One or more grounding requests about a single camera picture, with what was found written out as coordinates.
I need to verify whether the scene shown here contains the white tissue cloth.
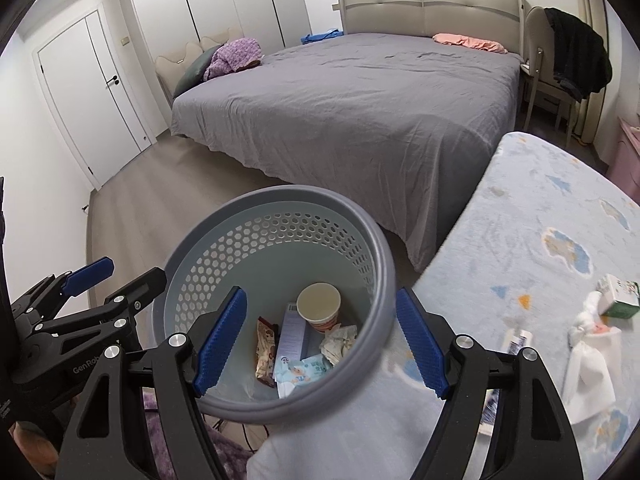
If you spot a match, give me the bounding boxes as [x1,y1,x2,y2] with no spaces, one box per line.
[562,290,622,426]

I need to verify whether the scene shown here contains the green white carton box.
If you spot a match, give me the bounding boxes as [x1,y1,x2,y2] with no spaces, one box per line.
[597,274,639,320]

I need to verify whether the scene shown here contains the pink soft toy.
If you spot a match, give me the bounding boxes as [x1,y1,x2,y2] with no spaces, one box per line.
[591,323,612,335]

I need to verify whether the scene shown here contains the grey perforated trash basket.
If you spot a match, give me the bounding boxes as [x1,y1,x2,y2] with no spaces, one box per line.
[152,185,395,424]

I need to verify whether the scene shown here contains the left hand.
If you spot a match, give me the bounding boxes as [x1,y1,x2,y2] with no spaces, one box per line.
[10,424,60,479]

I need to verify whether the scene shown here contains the purple fuzzy cloth below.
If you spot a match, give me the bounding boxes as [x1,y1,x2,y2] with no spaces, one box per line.
[142,389,252,479]

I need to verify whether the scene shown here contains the brown snack wrapper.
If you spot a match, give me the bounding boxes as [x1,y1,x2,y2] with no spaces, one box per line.
[255,318,277,388]

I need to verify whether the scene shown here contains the paper cup in basket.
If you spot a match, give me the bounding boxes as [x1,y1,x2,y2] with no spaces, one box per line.
[296,283,342,333]

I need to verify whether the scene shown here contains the white double door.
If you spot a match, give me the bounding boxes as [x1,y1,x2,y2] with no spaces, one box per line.
[36,11,151,190]

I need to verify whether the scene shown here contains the crumpled paper in basket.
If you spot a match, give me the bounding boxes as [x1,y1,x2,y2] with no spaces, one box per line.
[319,323,358,366]

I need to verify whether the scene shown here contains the light blue patterned blanket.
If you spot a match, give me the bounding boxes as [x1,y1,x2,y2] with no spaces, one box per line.
[247,132,639,479]

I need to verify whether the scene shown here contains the beige crown-shaped bench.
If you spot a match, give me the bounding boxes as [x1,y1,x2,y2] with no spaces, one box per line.
[154,27,243,105]

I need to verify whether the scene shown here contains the dark green cushion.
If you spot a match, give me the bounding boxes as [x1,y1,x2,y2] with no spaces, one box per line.
[172,47,218,99]

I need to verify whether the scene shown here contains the pink storage box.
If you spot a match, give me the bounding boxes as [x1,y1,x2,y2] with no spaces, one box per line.
[606,118,640,203]

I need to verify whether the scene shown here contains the purple knitted blanket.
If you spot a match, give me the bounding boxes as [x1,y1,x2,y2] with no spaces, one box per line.
[203,38,264,81]

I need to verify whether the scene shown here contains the white wardrobe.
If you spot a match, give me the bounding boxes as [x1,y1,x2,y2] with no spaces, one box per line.
[131,0,311,60]

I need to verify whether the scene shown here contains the blue garment on bed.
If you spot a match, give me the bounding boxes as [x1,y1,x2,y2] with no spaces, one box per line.
[300,29,344,44]

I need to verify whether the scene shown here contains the grey bed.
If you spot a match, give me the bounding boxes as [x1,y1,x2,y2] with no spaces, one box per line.
[171,34,521,271]

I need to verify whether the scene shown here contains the beige chair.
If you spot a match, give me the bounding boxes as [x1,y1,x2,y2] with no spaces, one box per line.
[521,6,580,148]

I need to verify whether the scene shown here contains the black jacket on chair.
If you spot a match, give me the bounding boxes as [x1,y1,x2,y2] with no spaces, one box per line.
[544,8,613,101]

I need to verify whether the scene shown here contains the pink garment on bed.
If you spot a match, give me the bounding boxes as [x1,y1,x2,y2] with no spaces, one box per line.
[433,32,508,54]

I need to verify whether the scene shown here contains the beige upholstered headboard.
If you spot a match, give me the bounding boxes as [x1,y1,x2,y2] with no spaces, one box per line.
[332,0,529,55]

